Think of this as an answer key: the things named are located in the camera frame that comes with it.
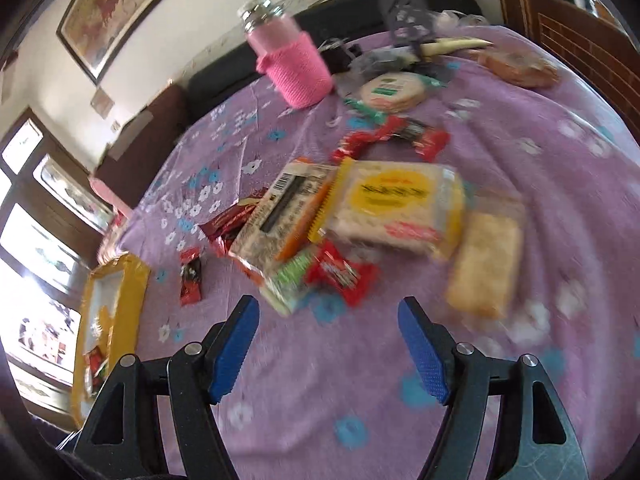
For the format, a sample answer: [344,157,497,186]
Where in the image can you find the brown armchair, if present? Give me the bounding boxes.
[92,84,192,213]

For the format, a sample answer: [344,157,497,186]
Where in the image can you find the clear cracker packet black label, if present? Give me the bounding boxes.
[229,158,342,283]

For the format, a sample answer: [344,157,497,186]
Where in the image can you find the clear rice cracker packet yellow label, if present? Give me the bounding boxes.
[306,158,467,262]

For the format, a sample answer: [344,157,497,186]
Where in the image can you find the framed wall picture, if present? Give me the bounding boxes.
[55,0,213,87]

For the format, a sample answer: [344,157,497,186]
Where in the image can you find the dark plastic bag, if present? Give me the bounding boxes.
[349,44,422,77]

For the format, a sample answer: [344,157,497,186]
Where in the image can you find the grey phone stand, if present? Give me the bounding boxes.
[376,0,427,43]

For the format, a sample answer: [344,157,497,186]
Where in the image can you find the small black object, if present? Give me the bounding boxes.
[319,41,363,75]

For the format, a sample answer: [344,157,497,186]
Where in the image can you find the pink bottle with knitted sleeve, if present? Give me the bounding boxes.
[237,0,334,109]

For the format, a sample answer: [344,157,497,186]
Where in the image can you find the red candy packets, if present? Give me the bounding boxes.
[331,115,449,164]

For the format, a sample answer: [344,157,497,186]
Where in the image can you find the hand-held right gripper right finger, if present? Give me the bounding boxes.
[397,296,591,480]

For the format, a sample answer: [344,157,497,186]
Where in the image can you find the dark red snack packet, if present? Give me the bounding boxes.
[199,187,273,257]

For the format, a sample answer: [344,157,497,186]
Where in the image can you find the clear plastic bag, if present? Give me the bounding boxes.
[432,8,493,29]

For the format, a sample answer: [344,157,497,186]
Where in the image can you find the round cracker packet green label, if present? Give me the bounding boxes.
[344,72,443,122]

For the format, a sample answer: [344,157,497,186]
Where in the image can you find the wooden cabinet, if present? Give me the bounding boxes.
[489,0,640,128]

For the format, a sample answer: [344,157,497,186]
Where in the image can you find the small green and white packet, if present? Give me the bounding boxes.
[259,249,323,317]

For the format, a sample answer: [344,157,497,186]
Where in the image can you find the brown bread in clear wrapper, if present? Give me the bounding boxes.
[477,49,562,89]

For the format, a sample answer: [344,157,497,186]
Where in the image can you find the small wall note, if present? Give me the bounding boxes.
[90,86,117,117]

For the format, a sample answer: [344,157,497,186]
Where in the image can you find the black sofa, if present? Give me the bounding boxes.
[186,0,485,112]

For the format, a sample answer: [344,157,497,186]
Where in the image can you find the white horn-shaped object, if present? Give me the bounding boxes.
[419,36,495,60]

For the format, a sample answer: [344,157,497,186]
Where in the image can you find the small pale cracker packet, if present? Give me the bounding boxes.
[444,211,525,320]

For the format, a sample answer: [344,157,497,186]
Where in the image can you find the white and red snack packet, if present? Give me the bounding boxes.
[84,346,110,392]

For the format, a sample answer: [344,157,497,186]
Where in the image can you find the small red snack packet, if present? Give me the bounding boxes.
[304,241,382,309]

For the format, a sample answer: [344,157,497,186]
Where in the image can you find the small red and black packet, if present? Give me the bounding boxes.
[179,248,205,307]

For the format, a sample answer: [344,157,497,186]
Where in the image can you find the purple floral tablecloth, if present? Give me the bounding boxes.
[97,24,640,480]

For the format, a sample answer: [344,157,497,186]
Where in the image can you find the yellow cardboard box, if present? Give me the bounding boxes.
[70,253,152,427]

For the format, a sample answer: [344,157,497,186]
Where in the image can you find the wooden framed window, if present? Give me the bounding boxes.
[0,107,118,418]

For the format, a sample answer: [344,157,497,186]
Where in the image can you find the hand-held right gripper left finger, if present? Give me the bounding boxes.
[75,295,261,480]

